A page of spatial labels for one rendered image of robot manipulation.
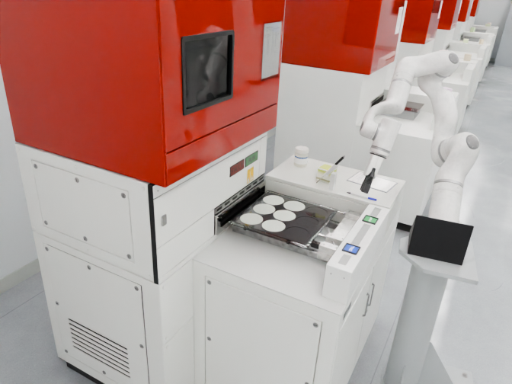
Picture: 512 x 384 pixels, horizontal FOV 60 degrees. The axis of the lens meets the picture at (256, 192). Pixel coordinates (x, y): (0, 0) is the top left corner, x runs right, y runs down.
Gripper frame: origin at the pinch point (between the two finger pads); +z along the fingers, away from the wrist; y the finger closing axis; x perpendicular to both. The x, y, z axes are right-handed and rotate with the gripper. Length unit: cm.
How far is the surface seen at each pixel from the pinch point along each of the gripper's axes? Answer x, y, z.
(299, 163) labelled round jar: -32.3, -32.7, 1.6
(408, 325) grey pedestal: 42, -6, 52
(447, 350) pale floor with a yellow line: 82, -56, 74
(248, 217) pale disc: -43, 10, 29
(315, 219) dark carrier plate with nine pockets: -15.5, 3.2, 20.1
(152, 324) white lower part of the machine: -61, 41, 76
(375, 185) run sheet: 6.3, -22.0, -1.6
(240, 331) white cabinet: -28, 29, 70
